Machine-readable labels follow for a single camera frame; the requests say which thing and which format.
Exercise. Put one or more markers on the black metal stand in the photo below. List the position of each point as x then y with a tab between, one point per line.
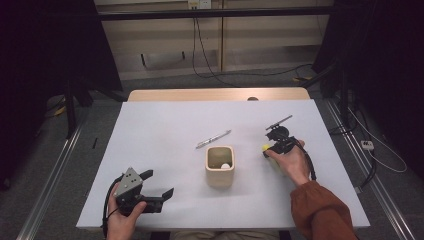
70	110
343	100

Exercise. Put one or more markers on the aluminium floor rail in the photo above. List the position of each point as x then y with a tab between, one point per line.
370	173
50	186

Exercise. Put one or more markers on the white wall socket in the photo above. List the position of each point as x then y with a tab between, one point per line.
199	3

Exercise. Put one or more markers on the green white-capped glue stick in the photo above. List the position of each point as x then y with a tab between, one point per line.
225	165

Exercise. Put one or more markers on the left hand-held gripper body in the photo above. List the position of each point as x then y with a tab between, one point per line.
130	181

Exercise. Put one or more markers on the beige cabinet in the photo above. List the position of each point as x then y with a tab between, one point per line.
266	40

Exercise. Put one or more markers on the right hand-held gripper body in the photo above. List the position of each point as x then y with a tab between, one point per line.
281	138

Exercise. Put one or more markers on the person's right hand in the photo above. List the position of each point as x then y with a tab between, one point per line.
293	165

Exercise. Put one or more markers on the black horizontal bar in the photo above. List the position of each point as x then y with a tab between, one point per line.
213	13

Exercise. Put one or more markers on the white table mat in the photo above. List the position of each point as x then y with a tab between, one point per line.
186	120

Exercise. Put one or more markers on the white power strip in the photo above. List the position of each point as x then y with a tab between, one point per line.
367	145

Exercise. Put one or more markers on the silver pen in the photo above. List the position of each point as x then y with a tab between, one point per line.
213	139

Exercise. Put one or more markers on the black curtain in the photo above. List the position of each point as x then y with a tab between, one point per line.
43	66
386	66

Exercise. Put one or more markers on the person's left hand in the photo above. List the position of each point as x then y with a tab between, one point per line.
121	225

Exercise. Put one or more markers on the cream square cup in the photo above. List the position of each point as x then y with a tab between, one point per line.
220	176

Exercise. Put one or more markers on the small black floor strip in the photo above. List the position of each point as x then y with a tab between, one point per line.
95	143

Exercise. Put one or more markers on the yellow highlighter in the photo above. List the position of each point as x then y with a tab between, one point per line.
265	147

